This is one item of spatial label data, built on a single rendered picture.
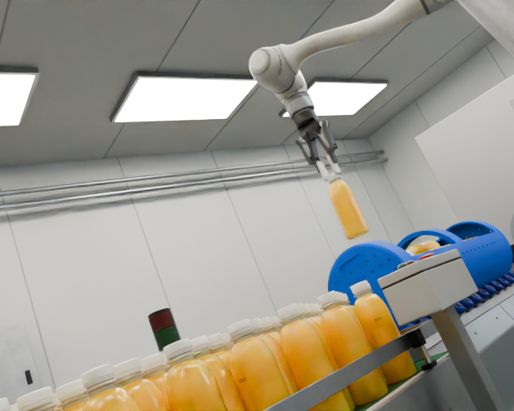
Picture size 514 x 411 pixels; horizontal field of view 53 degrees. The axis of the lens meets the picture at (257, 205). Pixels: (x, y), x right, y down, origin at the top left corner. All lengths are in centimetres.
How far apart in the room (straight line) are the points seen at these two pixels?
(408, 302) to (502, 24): 75
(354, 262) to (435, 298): 52
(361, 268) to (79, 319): 345
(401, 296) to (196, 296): 415
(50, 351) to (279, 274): 250
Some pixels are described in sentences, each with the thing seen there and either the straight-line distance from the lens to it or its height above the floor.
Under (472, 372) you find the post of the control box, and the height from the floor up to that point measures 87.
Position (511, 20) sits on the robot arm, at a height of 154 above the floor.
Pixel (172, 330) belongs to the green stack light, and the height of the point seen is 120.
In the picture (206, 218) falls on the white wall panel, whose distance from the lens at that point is 550.
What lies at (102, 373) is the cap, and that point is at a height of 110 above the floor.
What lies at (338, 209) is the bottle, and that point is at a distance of 160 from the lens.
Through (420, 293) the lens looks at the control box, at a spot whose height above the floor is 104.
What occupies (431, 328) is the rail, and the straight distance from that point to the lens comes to 125.
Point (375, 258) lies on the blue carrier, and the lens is 146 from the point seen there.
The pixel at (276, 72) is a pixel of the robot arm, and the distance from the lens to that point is 157.
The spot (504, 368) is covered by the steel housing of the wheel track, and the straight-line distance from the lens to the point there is 177.
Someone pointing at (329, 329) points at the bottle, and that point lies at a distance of 102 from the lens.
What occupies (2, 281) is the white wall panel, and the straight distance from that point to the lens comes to 463.
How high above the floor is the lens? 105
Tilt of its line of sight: 15 degrees up
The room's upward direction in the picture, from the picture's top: 23 degrees counter-clockwise
